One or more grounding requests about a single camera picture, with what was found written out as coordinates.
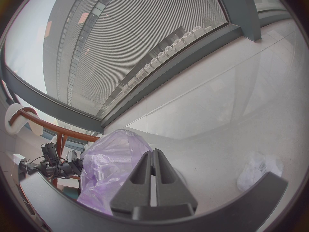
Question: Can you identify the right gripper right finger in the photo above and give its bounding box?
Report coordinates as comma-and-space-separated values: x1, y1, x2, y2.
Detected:
152, 148, 198, 215

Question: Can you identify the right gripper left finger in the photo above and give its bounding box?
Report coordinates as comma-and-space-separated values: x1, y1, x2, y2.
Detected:
110, 151, 153, 218

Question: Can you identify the purple plastic bag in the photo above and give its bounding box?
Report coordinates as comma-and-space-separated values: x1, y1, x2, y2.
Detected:
77, 129, 155, 216

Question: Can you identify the white paper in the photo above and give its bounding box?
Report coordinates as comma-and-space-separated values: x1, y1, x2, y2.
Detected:
238, 151, 284, 192

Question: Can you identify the white cushioned wooden chair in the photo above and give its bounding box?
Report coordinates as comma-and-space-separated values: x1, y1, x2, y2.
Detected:
5, 103, 101, 195

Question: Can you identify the window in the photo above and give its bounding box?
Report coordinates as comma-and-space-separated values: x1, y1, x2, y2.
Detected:
0, 0, 309, 135

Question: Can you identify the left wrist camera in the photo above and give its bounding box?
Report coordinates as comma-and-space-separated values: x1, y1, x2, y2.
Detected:
66, 151, 80, 166

